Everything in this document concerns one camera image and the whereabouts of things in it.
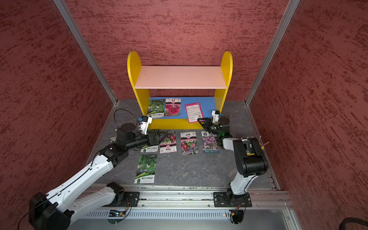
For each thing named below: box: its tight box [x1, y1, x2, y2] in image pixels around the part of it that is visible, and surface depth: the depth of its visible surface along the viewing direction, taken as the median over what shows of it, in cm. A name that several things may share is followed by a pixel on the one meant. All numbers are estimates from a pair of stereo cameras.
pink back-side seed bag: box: [184, 102, 205, 124], surface depth 97 cm
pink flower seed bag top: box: [180, 131, 200, 155], surface depth 97 cm
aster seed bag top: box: [159, 130, 177, 154], surface depth 96 cm
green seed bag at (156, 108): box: [146, 98, 165, 119], surface depth 99 cm
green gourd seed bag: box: [140, 129, 161, 153], surface depth 65 cm
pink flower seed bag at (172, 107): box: [163, 98, 182, 117], surface depth 99 cm
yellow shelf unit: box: [127, 51, 233, 129], surface depth 84 cm
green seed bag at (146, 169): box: [134, 154, 158, 184], surface depth 86 cm
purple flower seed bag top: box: [201, 131, 220, 153], surface depth 97 cm
